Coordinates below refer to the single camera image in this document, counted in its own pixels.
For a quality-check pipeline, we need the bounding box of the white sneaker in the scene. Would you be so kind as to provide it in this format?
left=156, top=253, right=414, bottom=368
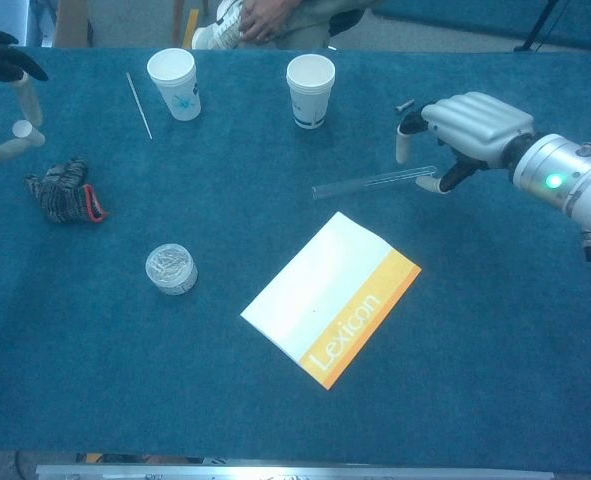
left=192, top=0, right=249, bottom=51

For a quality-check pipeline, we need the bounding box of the clear glass test tube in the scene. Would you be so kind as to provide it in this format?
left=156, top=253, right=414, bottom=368
left=312, top=165, right=438, bottom=202

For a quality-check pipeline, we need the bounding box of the white yellow Lexicon book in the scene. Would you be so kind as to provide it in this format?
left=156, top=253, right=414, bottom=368
left=239, top=210, right=423, bottom=391

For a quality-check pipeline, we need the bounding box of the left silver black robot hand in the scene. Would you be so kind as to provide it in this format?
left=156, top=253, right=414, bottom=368
left=0, top=26, right=50, bottom=166

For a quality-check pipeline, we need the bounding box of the aluminium frame rail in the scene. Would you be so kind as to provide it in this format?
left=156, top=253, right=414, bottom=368
left=35, top=463, right=555, bottom=480

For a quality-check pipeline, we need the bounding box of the clear round paper clip box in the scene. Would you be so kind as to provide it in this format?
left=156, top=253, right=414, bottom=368
left=144, top=243, right=199, bottom=296

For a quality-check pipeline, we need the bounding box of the grey knitted glove red cuff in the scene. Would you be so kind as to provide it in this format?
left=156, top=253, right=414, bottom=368
left=23, top=157, right=110, bottom=225

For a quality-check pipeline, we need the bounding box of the white cup blue stripe print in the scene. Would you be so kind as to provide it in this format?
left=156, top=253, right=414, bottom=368
left=285, top=54, right=337, bottom=130

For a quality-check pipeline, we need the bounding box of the grey metal cabinet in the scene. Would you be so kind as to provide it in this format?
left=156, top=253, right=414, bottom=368
left=12, top=0, right=56, bottom=47

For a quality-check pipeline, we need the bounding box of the white cup blue splash print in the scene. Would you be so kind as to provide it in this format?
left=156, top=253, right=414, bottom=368
left=146, top=47, right=202, bottom=122

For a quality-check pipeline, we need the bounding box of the brown cardboard panel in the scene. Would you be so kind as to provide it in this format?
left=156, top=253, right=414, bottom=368
left=54, top=0, right=94, bottom=49

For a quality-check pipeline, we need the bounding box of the black tripod leg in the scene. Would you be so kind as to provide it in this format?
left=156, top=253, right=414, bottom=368
left=513, top=0, right=561, bottom=53

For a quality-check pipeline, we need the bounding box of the seated bystander person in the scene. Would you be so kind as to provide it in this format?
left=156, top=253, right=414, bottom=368
left=237, top=0, right=376, bottom=51

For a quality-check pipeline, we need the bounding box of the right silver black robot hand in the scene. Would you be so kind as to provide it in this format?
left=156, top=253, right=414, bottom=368
left=395, top=92, right=536, bottom=195

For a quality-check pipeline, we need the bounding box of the blue felt table cover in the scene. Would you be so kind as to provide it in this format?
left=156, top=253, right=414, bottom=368
left=0, top=43, right=591, bottom=474

